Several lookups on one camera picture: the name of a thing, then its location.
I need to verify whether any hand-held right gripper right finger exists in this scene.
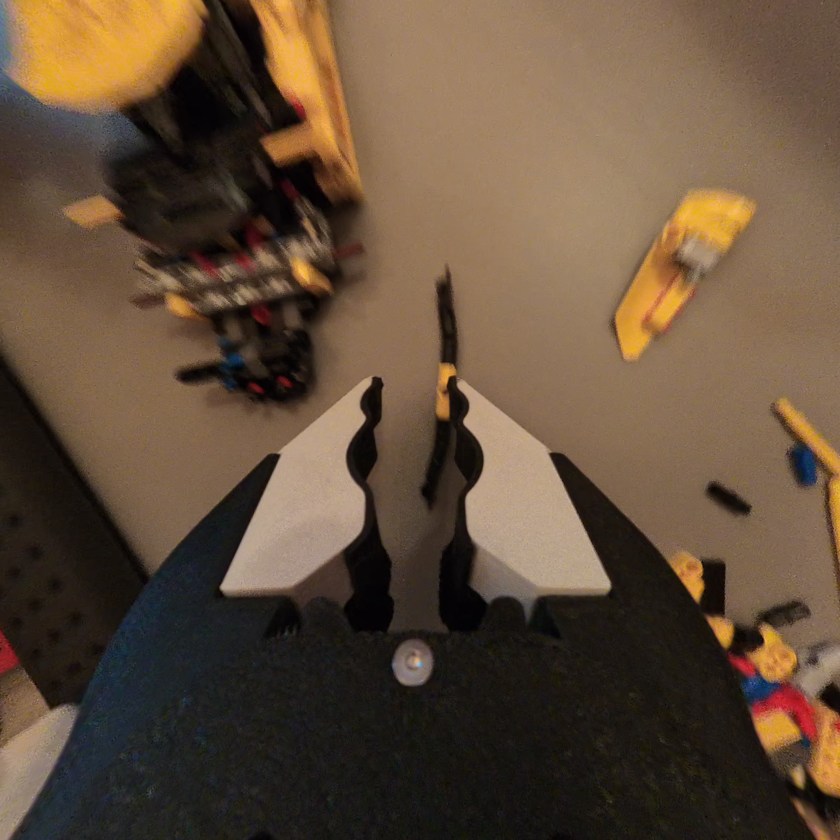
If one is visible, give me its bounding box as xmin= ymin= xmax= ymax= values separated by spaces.
xmin=438 ymin=377 xmax=613 ymax=631

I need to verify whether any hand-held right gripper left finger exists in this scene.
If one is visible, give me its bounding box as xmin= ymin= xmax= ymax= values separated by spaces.
xmin=218 ymin=376 xmax=395 ymax=632

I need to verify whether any black yellow brick assembly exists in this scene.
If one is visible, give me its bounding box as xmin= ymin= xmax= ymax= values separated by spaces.
xmin=420 ymin=264 xmax=462 ymax=508

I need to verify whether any yellow toy brick car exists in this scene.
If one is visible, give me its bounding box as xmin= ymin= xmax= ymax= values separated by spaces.
xmin=0 ymin=0 xmax=366 ymax=406

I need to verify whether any grey desk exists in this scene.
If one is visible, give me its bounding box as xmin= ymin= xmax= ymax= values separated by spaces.
xmin=0 ymin=0 xmax=840 ymax=657

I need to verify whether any small black pin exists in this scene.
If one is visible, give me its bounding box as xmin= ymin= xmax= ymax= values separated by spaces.
xmin=705 ymin=481 xmax=753 ymax=517

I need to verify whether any yellow panel with red pins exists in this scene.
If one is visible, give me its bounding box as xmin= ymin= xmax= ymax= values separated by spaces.
xmin=612 ymin=189 xmax=757 ymax=363

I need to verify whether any black perforated board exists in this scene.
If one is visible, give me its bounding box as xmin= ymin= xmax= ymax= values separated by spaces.
xmin=0 ymin=351 xmax=151 ymax=708

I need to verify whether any small blue pin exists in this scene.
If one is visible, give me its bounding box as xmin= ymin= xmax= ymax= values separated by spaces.
xmin=787 ymin=443 xmax=819 ymax=488

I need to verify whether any pile of loose brick pieces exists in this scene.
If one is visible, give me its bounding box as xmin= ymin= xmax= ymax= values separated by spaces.
xmin=668 ymin=550 xmax=840 ymax=821

